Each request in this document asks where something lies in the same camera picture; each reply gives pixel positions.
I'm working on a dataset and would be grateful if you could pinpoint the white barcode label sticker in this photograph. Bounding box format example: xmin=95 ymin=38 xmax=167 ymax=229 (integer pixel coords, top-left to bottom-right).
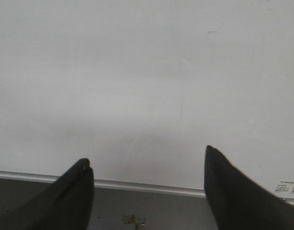
xmin=274 ymin=181 xmax=294 ymax=195

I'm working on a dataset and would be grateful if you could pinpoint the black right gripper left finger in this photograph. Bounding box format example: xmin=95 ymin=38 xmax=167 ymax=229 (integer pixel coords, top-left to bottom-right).
xmin=0 ymin=158 xmax=94 ymax=230

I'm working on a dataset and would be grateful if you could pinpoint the white whiteboard with aluminium frame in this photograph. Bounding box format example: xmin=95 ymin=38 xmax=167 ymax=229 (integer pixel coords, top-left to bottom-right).
xmin=0 ymin=0 xmax=294 ymax=197

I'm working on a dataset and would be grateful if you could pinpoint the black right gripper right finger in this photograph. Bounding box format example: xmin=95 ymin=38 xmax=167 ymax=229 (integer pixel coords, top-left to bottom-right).
xmin=204 ymin=145 xmax=294 ymax=230

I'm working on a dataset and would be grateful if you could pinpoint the small metal floor bracket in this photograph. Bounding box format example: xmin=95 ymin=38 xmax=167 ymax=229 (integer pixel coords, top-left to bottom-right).
xmin=123 ymin=214 xmax=147 ymax=230

